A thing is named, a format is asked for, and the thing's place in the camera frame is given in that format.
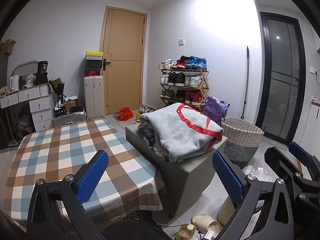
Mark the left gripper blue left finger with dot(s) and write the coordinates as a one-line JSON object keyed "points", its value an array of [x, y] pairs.
{"points": [[44, 218]]}

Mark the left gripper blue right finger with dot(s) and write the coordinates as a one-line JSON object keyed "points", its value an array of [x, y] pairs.
{"points": [[276, 218]]}

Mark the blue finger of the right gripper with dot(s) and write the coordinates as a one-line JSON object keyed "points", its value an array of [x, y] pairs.
{"points": [[309, 161], [284, 168]]}

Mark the grey VLONE hoodie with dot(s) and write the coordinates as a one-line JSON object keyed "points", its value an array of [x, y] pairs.
{"points": [[180, 132]]}

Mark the crumpled clear plastic bag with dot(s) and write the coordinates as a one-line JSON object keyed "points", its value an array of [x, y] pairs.
{"points": [[260, 173]]}

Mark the woven laundry basket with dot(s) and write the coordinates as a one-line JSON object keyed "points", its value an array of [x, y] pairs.
{"points": [[243, 139]]}

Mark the beige slippers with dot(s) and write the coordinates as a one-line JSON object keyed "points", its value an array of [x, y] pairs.
{"points": [[206, 223]]}

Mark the checkered bed blanket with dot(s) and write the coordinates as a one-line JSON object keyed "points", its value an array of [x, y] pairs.
{"points": [[129, 183]]}

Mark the yellow liquid plastic bottle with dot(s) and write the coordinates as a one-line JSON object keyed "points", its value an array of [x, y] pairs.
{"points": [[186, 232]]}

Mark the grey storage ottoman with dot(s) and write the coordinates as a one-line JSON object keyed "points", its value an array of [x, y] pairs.
{"points": [[184, 181]]}

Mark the purple bag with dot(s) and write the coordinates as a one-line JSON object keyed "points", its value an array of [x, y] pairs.
{"points": [[215, 109]]}

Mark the silver aluminium suitcase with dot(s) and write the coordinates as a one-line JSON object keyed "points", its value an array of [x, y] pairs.
{"points": [[68, 119]]}

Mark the black framed glass door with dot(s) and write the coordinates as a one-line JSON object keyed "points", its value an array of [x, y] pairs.
{"points": [[284, 77]]}

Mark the white desk with drawers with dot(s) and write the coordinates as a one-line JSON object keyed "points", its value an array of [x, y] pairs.
{"points": [[40, 102]]}

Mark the blue white plaid cloth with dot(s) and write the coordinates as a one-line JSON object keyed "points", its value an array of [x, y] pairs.
{"points": [[148, 136]]}

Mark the orange plastic bag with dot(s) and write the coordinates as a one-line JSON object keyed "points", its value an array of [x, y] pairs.
{"points": [[125, 114]]}

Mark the green plant bouquet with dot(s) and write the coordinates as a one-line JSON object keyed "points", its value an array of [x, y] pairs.
{"points": [[57, 85]]}

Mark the wooden shoe rack with shoes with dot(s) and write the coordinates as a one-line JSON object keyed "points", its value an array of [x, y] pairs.
{"points": [[184, 81]]}

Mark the white electric kettle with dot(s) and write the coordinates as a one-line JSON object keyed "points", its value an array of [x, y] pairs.
{"points": [[15, 83]]}

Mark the stacked shoe boxes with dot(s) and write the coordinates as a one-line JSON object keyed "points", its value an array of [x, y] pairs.
{"points": [[93, 63]]}

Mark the cardboard box on fridge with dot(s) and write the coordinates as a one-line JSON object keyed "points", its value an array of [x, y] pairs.
{"points": [[7, 46]]}

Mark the tan wooden door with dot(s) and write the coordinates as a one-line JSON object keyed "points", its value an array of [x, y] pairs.
{"points": [[122, 43]]}

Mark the wall light switch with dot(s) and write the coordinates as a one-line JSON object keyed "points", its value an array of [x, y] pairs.
{"points": [[181, 42]]}

